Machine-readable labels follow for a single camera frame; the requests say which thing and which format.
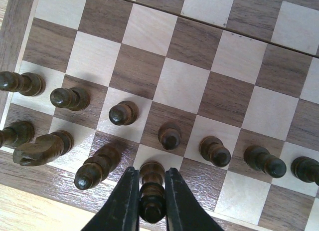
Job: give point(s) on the dark knight piece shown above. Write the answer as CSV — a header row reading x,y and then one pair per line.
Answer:
x,y
45,149

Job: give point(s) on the wooden chess board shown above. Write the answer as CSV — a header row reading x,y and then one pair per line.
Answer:
x,y
244,71

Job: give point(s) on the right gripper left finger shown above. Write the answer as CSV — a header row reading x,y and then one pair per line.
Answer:
x,y
121,210

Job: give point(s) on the dark bishop piece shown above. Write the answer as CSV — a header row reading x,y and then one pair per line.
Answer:
x,y
96,168

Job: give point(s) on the dark rook piece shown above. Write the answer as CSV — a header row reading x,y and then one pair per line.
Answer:
x,y
17,133

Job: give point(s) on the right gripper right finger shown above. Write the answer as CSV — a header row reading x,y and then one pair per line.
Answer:
x,y
183,212

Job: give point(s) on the dark pawn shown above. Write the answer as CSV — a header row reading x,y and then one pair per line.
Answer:
x,y
213,150
74,99
306,169
169,135
124,113
259,158
27,84

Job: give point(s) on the dark queen piece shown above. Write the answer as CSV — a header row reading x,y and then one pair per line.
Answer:
x,y
152,193

